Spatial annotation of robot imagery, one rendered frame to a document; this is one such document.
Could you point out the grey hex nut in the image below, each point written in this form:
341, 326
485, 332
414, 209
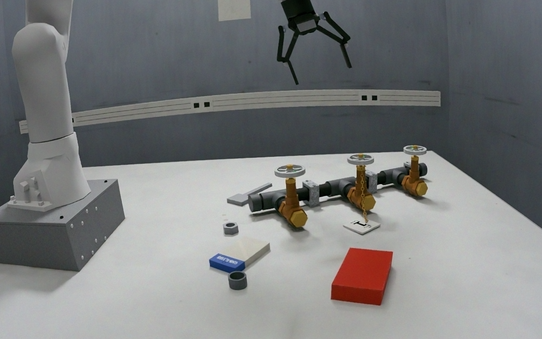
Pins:
230, 228

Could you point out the red rectangular block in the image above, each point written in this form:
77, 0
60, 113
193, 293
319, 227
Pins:
362, 277

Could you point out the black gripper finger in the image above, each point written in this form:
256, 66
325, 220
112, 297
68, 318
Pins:
343, 41
285, 60

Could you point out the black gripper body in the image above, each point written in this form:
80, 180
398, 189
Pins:
294, 8

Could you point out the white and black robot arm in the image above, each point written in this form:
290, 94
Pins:
52, 176

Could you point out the grey hollow cylinder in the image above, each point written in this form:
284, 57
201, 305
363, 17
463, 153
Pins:
237, 280

